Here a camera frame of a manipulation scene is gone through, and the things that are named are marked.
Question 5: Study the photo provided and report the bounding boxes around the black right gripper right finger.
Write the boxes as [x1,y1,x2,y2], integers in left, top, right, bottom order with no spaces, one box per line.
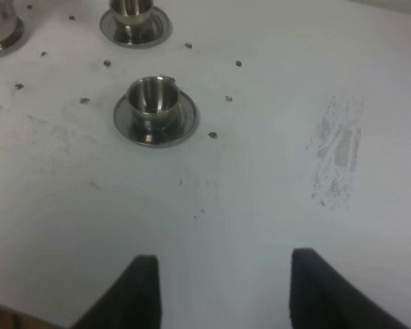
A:
[289,248,406,329]

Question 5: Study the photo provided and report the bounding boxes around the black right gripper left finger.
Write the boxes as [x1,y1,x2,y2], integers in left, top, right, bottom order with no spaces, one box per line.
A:
[73,255,162,328]

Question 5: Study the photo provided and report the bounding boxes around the near stainless steel teacup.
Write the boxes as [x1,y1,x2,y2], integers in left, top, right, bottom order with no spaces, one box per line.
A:
[126,75,183,136]

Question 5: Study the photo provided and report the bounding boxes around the stainless steel teacup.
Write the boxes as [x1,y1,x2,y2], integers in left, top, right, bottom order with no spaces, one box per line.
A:
[126,75,183,136]
[109,0,154,36]

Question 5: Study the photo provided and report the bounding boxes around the near stainless steel saucer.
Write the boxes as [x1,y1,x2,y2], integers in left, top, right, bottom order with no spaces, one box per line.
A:
[113,92,200,148]

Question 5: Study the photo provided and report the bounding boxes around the far stainless steel saucer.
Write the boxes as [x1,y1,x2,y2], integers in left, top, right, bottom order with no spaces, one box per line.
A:
[99,6,172,49]

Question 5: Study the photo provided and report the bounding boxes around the far stainless steel teacup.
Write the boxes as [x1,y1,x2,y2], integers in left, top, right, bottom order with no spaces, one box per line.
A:
[109,0,154,36]

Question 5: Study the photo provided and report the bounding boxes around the stainless steel teapot saucer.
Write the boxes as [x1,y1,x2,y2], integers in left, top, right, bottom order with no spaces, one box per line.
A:
[0,17,25,53]

